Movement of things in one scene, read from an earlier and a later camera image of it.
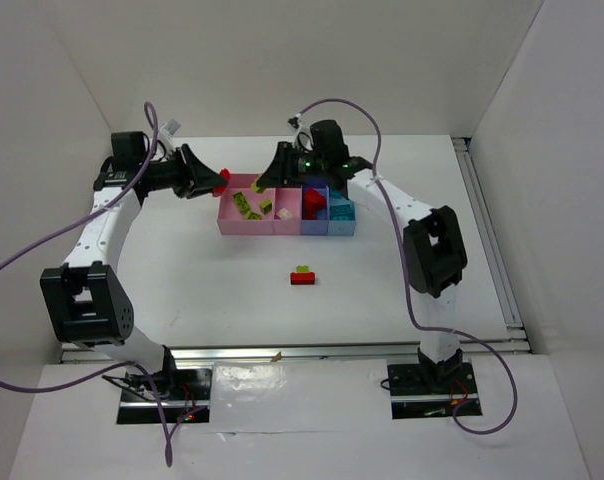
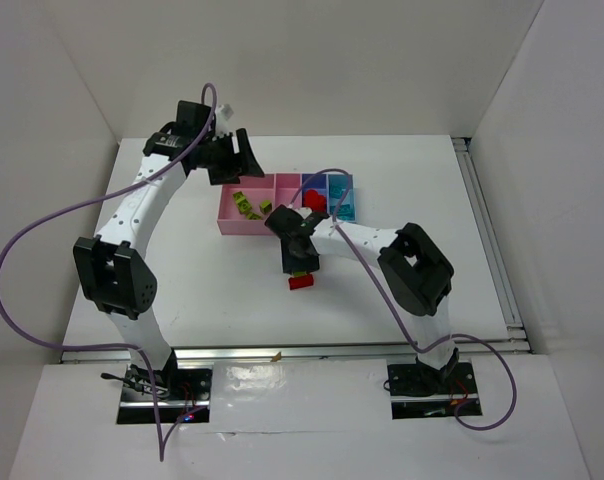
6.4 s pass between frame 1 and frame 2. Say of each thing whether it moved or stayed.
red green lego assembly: stayed
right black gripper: moved
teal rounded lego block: stayed
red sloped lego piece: stayed
